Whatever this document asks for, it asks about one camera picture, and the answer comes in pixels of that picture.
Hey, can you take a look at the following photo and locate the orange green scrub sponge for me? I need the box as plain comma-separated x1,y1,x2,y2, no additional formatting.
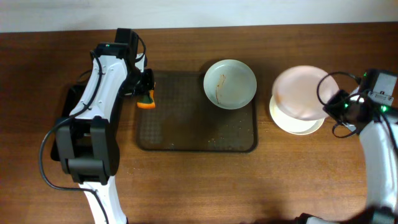
137,90,155,110

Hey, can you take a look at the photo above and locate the white plate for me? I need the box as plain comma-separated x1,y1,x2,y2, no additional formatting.
269,96,325,136
203,59,257,110
272,65,339,121

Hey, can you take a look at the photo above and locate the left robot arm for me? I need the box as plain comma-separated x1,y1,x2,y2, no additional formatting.
55,43,155,223

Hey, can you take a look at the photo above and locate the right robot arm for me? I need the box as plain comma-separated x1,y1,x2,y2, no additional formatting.
295,90,397,223

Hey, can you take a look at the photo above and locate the brown serving tray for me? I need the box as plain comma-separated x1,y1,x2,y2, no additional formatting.
136,71,258,153

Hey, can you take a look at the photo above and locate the small black tray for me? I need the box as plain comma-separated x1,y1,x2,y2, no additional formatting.
50,84,124,162

